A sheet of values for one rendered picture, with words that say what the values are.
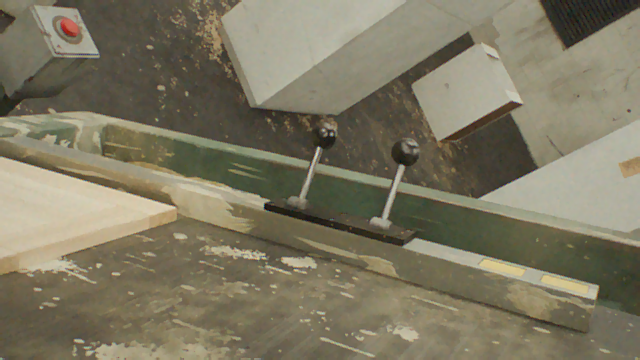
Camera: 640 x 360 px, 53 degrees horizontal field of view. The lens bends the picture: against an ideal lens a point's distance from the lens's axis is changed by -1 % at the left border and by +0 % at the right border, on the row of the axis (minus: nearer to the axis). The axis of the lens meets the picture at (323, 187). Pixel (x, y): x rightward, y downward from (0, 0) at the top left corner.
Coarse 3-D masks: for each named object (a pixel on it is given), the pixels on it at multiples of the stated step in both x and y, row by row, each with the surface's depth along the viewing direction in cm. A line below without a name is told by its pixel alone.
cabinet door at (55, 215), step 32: (0, 160) 103; (0, 192) 88; (32, 192) 90; (64, 192) 91; (96, 192) 92; (0, 224) 76; (32, 224) 77; (64, 224) 78; (96, 224) 79; (128, 224) 82; (160, 224) 87; (0, 256) 66; (32, 256) 69
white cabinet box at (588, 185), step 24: (600, 144) 398; (624, 144) 391; (552, 168) 413; (576, 168) 406; (600, 168) 398; (624, 168) 391; (504, 192) 430; (528, 192) 421; (552, 192) 414; (576, 192) 406; (600, 192) 399; (624, 192) 392; (576, 216) 407; (600, 216) 399; (624, 216) 392
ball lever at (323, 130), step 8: (312, 128) 89; (320, 128) 87; (328, 128) 88; (312, 136) 88; (320, 136) 87; (328, 136) 87; (336, 136) 88; (320, 144) 88; (328, 144) 88; (320, 152) 88; (312, 160) 88; (312, 168) 87; (312, 176) 88; (304, 184) 87; (304, 192) 87; (288, 200) 86; (296, 200) 86; (304, 200) 86; (304, 208) 86
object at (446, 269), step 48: (0, 144) 109; (48, 144) 109; (144, 192) 96; (192, 192) 91; (240, 192) 94; (288, 240) 85; (336, 240) 82; (432, 288) 77; (480, 288) 74; (528, 288) 72
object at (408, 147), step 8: (400, 144) 83; (408, 144) 82; (416, 144) 83; (392, 152) 83; (400, 152) 82; (408, 152) 82; (416, 152) 83; (400, 160) 83; (408, 160) 82; (416, 160) 83; (400, 168) 83; (400, 176) 83; (392, 184) 83; (392, 192) 82; (392, 200) 82; (384, 208) 82; (384, 216) 81; (376, 224) 81; (384, 224) 80; (392, 224) 81
